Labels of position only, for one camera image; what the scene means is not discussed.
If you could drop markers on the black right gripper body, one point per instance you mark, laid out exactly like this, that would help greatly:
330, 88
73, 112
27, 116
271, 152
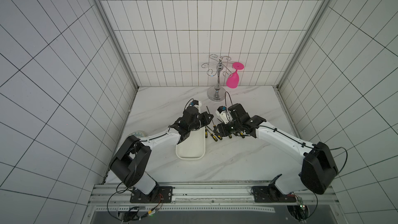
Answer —
224, 127

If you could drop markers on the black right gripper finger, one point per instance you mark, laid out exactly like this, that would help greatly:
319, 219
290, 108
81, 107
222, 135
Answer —
255, 121
224, 129

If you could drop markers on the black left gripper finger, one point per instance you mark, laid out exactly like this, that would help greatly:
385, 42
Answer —
182, 133
205, 119

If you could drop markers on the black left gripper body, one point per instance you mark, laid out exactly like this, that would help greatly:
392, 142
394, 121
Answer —
195, 125

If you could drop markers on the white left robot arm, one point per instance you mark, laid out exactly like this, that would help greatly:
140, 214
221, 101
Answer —
130, 161

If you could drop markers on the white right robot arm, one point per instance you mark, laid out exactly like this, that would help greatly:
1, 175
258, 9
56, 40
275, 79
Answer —
317, 166

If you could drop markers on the white plastic storage box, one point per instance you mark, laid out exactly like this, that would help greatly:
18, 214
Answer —
194, 147

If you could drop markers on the chrome glass hanger stand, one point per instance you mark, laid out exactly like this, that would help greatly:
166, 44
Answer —
216, 66

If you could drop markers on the pink plastic wine glass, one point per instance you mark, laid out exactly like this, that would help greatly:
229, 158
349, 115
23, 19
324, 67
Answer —
233, 79

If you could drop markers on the patterned round plate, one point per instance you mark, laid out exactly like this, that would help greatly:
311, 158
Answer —
138, 134

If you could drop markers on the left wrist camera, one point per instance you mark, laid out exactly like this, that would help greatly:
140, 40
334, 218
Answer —
196, 103

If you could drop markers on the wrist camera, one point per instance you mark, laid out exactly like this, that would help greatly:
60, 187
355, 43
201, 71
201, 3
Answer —
196, 103
222, 114

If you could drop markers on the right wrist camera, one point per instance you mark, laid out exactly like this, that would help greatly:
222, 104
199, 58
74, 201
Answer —
222, 114

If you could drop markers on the aluminium mounting rail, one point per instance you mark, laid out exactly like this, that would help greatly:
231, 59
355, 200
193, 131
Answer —
214, 196

